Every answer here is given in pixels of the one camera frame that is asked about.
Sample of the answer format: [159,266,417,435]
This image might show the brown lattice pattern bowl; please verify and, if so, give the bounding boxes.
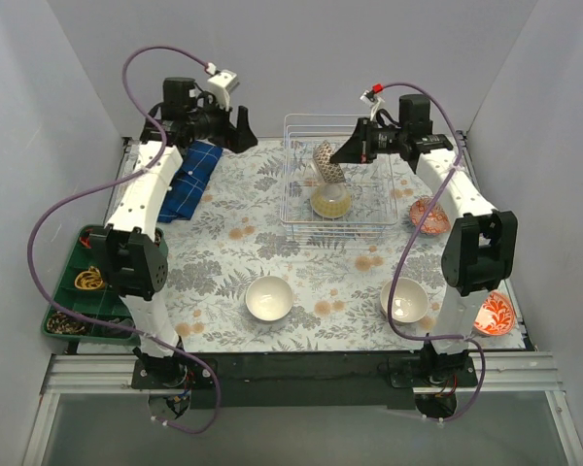
[312,141,345,183]

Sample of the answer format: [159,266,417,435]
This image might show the yellow dotted bowl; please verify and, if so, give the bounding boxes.
[310,183,352,219]

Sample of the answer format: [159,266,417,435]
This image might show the red geometric pattern bowl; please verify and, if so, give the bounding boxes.
[409,196,451,236]

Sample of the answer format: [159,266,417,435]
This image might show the plain white bowl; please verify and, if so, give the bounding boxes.
[392,278,429,324]
[245,276,294,322]

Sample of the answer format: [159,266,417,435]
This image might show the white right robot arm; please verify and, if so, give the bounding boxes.
[330,90,518,386]

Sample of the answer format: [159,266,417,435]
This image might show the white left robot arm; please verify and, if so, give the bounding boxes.
[90,70,257,388]

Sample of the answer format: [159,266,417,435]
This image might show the blue plaid shirt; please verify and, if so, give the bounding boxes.
[157,142,223,223]

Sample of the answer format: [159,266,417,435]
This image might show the floral patterned table mat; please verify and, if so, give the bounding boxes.
[163,140,446,352]

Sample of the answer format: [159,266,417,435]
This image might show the red rubber bands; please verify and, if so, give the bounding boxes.
[79,233,91,249]

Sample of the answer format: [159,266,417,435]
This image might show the yellow rubber bands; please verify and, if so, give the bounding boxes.
[74,266,106,291]

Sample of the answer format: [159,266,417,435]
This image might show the red floral pattern bowl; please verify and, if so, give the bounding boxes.
[473,291,517,337]

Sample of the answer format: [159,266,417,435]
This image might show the green compartment tray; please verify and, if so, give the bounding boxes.
[41,225,140,347]

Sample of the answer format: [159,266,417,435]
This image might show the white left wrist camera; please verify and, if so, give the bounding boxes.
[207,70,239,112]

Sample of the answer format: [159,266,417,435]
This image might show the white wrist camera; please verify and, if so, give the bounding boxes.
[207,70,239,112]
[360,83,384,121]

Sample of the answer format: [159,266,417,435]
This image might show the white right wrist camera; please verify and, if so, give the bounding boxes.
[360,83,384,121]

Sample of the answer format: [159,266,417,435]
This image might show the white wire dish rack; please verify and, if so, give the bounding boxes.
[280,114,398,247]

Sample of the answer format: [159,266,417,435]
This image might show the brown patterned hair ties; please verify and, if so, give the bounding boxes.
[47,311,91,336]

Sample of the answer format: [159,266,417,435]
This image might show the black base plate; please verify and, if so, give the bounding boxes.
[131,352,477,409]

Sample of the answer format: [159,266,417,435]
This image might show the aluminium frame rail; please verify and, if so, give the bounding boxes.
[41,353,152,394]

